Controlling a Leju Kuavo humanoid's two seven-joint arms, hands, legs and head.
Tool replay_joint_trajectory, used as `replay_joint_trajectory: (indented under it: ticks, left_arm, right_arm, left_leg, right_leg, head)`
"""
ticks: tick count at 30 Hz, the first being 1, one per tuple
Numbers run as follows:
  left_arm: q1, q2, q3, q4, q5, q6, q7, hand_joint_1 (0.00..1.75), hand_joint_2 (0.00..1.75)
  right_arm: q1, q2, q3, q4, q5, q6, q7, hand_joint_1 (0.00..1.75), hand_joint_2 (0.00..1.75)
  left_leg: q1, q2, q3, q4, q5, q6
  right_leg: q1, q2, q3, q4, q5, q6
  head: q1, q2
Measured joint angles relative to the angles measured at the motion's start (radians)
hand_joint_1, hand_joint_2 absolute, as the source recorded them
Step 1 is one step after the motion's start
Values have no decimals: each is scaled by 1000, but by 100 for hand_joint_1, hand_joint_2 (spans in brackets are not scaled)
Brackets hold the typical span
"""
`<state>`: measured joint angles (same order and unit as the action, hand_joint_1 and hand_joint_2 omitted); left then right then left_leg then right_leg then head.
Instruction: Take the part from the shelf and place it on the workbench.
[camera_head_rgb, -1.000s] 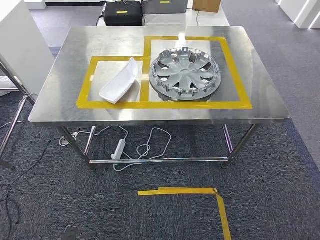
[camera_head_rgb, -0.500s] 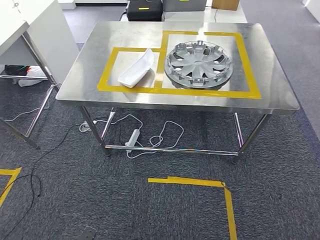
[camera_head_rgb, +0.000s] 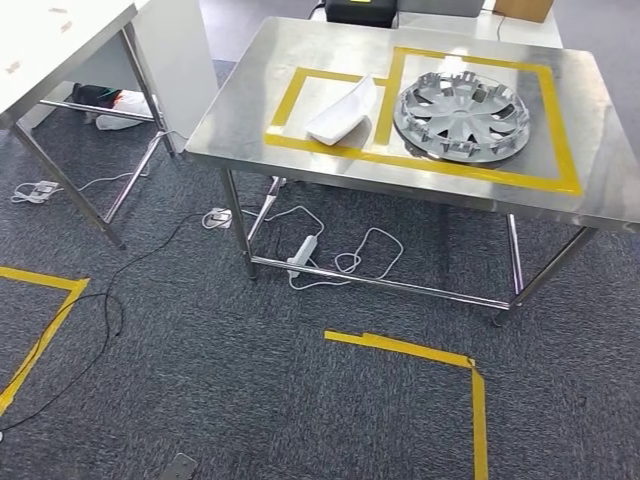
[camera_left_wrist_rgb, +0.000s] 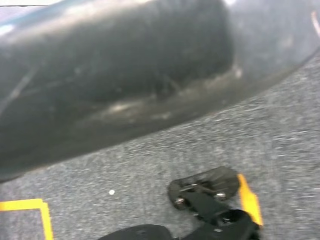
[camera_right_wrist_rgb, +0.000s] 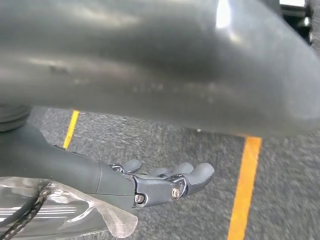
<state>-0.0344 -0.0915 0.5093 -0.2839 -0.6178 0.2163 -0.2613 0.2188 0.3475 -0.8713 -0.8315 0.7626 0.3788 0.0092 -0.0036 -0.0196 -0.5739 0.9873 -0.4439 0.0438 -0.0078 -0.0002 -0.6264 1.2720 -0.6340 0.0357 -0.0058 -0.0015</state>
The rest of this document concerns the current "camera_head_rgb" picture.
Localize white power adapter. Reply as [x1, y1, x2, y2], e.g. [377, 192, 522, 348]
[202, 207, 233, 231]

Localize black bag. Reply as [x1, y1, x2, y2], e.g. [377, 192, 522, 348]
[71, 82, 121, 107]

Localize black hard carry case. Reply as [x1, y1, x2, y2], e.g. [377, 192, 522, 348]
[324, 0, 399, 29]

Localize white curved plastic part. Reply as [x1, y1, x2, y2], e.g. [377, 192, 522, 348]
[305, 74, 378, 147]

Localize white plastic bag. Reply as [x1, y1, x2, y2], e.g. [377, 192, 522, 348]
[94, 90, 160, 132]

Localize white cable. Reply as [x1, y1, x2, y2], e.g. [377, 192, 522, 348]
[239, 203, 405, 291]

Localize white power strip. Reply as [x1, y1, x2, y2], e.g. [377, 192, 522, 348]
[287, 235, 319, 280]
[11, 178, 61, 205]

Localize silver wheel hubcap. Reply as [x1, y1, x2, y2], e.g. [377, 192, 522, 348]
[392, 69, 532, 165]

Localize black floor cable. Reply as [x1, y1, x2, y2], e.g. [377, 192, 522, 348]
[0, 211, 206, 435]

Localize stainless steel workbench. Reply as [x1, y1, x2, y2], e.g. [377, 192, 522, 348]
[185, 16, 640, 329]

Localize white desk steel legs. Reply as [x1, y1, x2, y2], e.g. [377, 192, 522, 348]
[0, 0, 220, 252]

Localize brown cardboard box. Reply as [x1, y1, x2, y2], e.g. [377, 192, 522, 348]
[492, 0, 556, 24]

